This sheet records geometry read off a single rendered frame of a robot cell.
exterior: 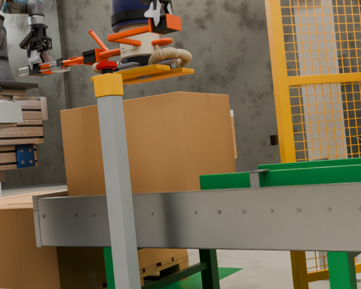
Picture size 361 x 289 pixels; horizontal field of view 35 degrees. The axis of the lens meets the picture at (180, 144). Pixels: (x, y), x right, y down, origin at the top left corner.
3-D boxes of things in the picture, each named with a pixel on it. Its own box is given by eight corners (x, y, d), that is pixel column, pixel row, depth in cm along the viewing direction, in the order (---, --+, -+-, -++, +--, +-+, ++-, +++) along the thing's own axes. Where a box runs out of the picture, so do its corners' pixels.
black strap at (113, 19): (174, 23, 244) (173, 14, 244) (142, 15, 224) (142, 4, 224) (132, 33, 256) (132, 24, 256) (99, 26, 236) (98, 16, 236)
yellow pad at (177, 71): (195, 73, 244) (193, 61, 244) (182, 71, 235) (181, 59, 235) (132, 85, 262) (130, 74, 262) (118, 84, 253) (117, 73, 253)
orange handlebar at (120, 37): (197, 40, 229) (197, 31, 229) (156, 31, 203) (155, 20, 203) (35, 75, 278) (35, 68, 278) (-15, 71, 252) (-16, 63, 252)
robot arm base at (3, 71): (-7, 81, 198) (-9, 53, 199) (-37, 87, 206) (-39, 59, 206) (24, 83, 212) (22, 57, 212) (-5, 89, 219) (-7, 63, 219)
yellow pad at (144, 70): (171, 70, 227) (169, 58, 227) (156, 69, 219) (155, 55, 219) (105, 82, 245) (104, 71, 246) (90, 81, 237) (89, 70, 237)
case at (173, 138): (238, 188, 241) (228, 94, 241) (190, 199, 207) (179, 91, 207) (126, 194, 273) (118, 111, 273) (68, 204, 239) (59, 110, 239)
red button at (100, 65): (122, 74, 185) (121, 61, 185) (108, 72, 179) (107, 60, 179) (106, 77, 189) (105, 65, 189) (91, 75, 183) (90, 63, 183)
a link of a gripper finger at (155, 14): (145, 29, 202) (148, 6, 205) (159, 26, 199) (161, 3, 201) (140, 24, 199) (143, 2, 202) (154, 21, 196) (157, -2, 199)
